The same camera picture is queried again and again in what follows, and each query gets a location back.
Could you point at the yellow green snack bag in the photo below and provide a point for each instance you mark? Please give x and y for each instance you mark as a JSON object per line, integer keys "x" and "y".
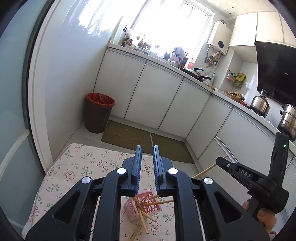
{"x": 239, "y": 80}

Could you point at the white water heater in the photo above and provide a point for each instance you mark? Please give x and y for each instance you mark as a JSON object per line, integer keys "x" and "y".
{"x": 220, "y": 37}

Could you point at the black range hood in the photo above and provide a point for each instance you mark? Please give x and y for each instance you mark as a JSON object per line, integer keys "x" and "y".
{"x": 276, "y": 65}

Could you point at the black frying pan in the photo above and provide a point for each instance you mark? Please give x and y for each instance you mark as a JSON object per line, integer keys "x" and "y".
{"x": 195, "y": 74}

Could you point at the brown trash bin red liner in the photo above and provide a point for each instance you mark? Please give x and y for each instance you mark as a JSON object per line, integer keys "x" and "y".
{"x": 97, "y": 112}

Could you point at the large steel stock pot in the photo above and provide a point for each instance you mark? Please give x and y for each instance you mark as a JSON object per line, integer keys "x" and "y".
{"x": 288, "y": 121}

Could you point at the pink perforated utensil holder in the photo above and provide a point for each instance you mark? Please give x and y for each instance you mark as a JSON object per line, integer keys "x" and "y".
{"x": 131, "y": 211}

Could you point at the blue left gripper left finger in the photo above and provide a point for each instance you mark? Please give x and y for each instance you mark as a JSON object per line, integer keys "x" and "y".
{"x": 136, "y": 169}

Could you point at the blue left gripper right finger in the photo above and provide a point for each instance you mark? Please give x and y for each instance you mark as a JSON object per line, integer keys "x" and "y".
{"x": 159, "y": 174}

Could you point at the brown floor mat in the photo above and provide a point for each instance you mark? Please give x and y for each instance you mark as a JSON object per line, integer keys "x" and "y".
{"x": 129, "y": 137}

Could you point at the white electric kettle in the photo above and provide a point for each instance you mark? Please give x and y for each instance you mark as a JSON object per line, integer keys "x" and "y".
{"x": 211, "y": 75}

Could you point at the right hand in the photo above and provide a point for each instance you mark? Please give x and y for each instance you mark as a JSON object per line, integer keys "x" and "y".
{"x": 266, "y": 216}

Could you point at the steel kettle pot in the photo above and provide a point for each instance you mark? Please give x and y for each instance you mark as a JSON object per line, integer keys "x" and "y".
{"x": 260, "y": 104}

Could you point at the bamboo chopstick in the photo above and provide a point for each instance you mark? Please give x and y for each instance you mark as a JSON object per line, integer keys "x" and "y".
{"x": 135, "y": 233}
{"x": 153, "y": 203}
{"x": 142, "y": 219}
{"x": 147, "y": 199}
{"x": 144, "y": 214}
{"x": 204, "y": 171}

